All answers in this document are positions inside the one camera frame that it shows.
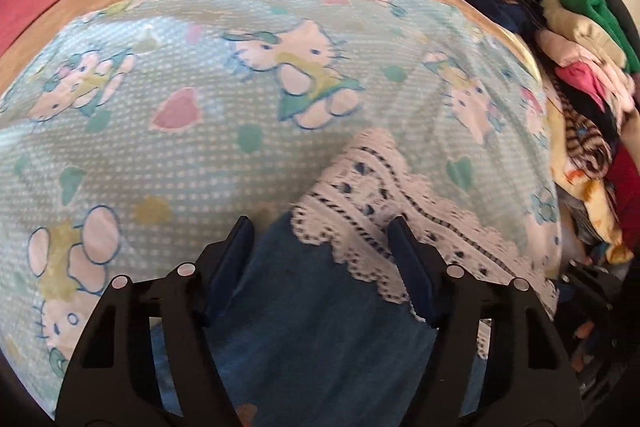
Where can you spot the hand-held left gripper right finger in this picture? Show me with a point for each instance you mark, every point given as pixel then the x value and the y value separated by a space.
pixel 412 272

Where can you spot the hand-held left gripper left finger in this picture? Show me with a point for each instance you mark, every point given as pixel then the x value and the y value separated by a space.
pixel 227 267

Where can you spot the blue denim pants lace trim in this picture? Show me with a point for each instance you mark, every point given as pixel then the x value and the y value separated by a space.
pixel 310 307

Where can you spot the yellow printed cloth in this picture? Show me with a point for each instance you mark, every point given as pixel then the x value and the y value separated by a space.
pixel 585 202

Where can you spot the cartoon cat printed blanket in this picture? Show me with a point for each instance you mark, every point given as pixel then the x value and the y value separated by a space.
pixel 200 57

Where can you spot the striped brown garment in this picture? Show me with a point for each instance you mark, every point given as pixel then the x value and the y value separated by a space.
pixel 590 139

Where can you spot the dark red garment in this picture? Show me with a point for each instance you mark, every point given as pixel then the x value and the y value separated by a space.
pixel 625 192

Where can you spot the magenta garment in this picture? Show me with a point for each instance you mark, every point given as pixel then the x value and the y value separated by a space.
pixel 582 84

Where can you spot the cream garment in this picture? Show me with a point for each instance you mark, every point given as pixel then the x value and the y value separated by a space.
pixel 570 24

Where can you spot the green garment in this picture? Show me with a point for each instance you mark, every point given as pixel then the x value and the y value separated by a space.
pixel 595 14

